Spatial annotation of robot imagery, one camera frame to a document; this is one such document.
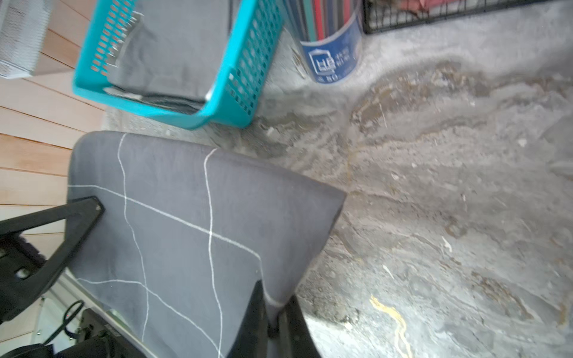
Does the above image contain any dark grey checked pillowcase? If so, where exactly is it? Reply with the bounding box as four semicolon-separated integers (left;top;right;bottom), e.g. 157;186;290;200
67;131;346;357

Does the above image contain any teal plastic basket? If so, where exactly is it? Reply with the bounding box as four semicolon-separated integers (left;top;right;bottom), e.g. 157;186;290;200
73;1;283;130

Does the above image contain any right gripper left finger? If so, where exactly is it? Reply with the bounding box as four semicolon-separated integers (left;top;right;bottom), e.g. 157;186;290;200
1;196;104;323

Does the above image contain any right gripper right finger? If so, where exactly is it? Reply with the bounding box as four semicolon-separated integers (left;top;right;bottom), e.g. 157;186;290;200
227;280;321;357

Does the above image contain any plain grey pillowcase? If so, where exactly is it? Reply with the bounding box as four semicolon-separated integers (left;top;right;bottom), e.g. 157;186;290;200
104;0;241;114

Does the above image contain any black wire desk organizer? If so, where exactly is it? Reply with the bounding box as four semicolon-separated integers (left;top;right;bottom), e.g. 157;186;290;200
362;0;540;34

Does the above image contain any blue lid pen cup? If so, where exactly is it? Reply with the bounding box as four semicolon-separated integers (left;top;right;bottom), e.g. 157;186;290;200
278;0;363;84

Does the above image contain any white wire wall shelf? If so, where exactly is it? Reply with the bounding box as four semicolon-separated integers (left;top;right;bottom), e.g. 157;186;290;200
1;0;53;79

